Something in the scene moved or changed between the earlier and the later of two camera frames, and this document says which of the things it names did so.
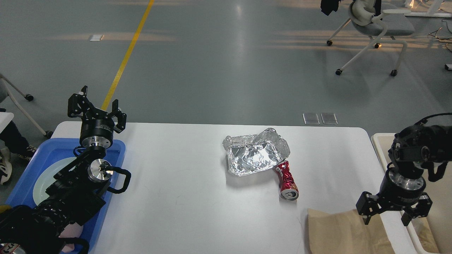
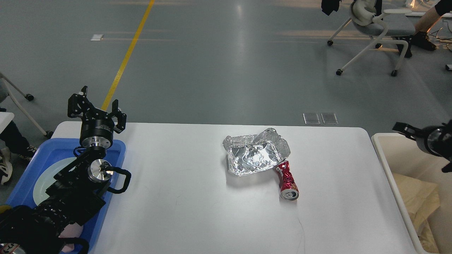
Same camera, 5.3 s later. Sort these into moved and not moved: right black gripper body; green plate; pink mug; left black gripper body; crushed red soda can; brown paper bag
Moved: brown paper bag; right black gripper body
Not moved: crushed red soda can; pink mug; green plate; left black gripper body
